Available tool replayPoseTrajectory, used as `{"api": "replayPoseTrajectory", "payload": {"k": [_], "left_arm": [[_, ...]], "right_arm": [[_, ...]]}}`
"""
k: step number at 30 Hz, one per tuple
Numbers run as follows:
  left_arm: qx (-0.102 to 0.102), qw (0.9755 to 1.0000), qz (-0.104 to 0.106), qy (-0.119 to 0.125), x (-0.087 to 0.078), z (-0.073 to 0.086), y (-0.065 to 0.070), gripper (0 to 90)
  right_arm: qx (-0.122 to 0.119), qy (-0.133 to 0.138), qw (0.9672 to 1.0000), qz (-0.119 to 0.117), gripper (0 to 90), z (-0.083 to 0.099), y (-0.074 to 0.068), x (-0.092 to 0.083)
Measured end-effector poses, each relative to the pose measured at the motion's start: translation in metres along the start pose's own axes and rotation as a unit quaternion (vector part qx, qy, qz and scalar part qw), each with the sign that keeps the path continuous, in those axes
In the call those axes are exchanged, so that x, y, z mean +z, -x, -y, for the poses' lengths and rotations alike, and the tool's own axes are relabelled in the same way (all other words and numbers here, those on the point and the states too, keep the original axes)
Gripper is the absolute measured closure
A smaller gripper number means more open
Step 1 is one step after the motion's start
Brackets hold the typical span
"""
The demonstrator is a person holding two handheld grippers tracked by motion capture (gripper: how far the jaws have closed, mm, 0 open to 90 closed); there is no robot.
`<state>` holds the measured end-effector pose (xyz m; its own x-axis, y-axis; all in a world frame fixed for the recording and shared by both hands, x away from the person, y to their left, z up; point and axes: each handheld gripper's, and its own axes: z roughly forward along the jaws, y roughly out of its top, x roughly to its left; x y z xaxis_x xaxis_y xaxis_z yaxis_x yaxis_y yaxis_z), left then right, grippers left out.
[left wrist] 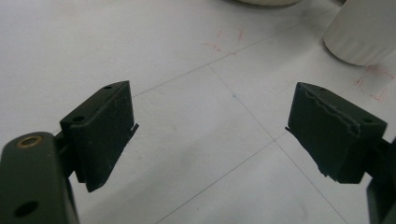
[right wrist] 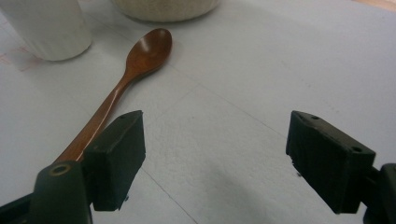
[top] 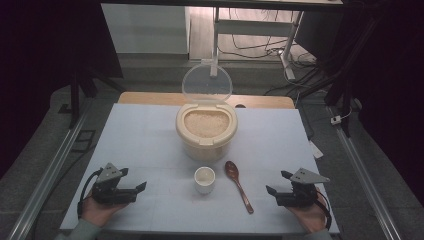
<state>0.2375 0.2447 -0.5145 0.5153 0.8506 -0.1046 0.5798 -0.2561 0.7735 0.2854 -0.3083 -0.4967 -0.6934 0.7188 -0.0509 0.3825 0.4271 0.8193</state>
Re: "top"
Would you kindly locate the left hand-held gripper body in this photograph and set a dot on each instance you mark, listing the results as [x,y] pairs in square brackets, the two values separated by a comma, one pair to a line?
[110,195]

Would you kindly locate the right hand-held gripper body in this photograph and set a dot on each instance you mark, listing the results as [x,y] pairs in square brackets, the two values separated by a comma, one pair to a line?
[298,196]

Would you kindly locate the brown wooden spoon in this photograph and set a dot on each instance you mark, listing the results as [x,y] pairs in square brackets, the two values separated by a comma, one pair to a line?
[232,170]

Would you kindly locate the white cup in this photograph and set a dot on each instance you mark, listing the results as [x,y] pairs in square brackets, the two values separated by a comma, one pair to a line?
[204,186]

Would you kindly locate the person's left hand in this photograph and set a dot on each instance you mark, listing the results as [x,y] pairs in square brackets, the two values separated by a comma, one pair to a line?
[98,213]

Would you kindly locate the person's right hand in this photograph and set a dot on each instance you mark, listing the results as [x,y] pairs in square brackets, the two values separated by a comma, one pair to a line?
[313,218]

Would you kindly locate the white paper tag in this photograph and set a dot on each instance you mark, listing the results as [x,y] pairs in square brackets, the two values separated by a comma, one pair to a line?
[316,150]

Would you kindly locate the white table cover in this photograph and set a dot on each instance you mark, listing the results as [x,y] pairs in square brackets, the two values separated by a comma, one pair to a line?
[150,140]

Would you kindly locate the small white adapter box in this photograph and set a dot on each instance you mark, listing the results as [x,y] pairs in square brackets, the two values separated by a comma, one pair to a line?
[335,120]

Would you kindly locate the cream rice container with lid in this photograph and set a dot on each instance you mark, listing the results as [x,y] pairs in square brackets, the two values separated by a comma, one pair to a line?
[205,150]

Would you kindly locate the wooden table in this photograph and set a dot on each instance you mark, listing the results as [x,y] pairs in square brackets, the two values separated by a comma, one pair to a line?
[150,98]

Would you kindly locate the black stand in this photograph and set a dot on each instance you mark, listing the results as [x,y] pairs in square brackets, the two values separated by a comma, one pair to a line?
[75,100]
[343,76]

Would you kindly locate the white rice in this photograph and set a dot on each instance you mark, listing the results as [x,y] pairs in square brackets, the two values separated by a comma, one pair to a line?
[206,124]

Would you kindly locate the black curtain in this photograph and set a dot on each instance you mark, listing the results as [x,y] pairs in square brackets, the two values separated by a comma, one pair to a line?
[40,50]
[393,83]

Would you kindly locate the white cabinet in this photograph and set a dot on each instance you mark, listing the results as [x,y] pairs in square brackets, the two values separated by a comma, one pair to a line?
[143,30]

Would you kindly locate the black floor bracket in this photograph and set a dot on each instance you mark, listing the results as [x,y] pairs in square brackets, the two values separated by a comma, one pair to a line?
[83,141]

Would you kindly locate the aluminium rail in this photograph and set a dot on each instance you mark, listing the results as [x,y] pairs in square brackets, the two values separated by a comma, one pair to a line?
[50,173]
[363,173]

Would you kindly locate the white desk frame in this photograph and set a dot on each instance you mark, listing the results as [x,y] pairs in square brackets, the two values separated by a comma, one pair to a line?
[253,27]

